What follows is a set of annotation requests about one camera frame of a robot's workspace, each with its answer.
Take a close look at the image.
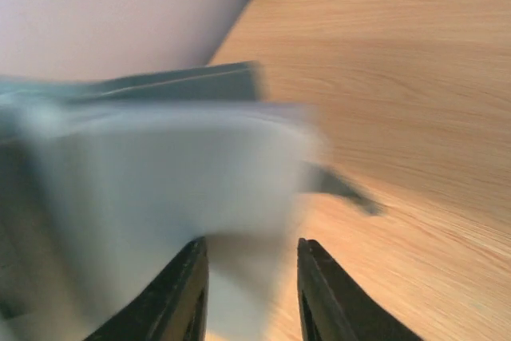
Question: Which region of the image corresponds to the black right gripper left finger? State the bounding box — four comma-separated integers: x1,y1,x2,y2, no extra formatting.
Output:
87,237,209,341

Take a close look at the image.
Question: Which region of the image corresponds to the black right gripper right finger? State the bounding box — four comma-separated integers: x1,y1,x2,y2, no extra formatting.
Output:
297,238,421,341

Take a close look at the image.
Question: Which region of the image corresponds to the teal card holder wallet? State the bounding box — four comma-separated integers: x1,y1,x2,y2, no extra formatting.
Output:
1,62,379,340

